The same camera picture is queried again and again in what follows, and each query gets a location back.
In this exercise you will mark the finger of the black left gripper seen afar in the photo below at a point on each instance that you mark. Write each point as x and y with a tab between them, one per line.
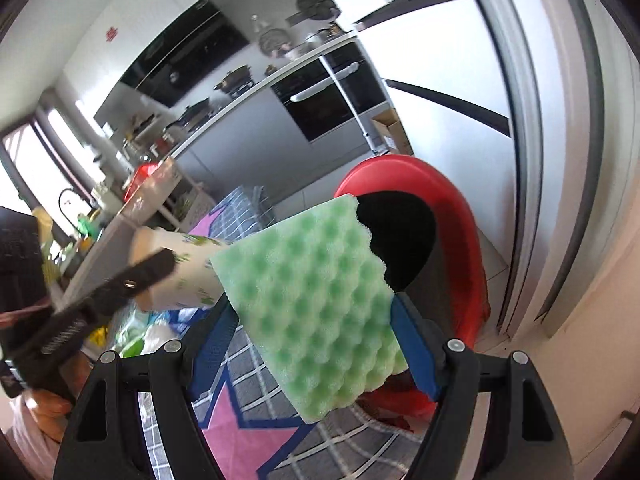
105	300

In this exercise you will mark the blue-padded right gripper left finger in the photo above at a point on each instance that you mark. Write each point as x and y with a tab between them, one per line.
179	373

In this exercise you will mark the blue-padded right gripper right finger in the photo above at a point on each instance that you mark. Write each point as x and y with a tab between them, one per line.
448	372

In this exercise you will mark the floral paper cup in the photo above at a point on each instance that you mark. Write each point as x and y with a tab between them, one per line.
192	284

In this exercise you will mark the green foam sponge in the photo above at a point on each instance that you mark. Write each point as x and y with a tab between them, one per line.
312	297

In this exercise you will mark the black trash bin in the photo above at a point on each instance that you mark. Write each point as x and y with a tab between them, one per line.
403	235

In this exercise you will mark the person hand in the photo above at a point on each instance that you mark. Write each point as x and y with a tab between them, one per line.
50	410

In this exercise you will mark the green plastic wrapper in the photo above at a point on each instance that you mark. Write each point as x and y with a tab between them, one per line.
126	333

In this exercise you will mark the beige storage trolley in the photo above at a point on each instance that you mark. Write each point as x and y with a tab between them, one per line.
169	193

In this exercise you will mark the red basket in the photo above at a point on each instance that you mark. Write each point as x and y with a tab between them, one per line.
139	176

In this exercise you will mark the grey checkered tablecloth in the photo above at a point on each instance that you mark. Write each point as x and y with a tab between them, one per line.
254	432

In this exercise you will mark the black faucet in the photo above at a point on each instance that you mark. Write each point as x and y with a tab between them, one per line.
73	206

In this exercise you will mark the black wok on stove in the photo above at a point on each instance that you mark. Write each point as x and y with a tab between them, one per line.
192	115

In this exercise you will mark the black pot on stove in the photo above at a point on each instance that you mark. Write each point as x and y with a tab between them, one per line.
236	82

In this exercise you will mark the black range hood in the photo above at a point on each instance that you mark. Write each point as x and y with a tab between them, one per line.
188	49

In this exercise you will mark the black built-in oven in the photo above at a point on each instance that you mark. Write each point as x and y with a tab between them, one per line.
312	99

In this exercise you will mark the white mop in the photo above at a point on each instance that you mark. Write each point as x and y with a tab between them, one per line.
365	133

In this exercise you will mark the cardboard box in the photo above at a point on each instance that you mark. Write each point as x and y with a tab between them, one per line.
392	132

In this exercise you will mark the black hanging baking pan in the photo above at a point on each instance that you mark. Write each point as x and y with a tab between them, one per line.
314	10

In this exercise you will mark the white refrigerator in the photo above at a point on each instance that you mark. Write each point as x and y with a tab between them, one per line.
446	48

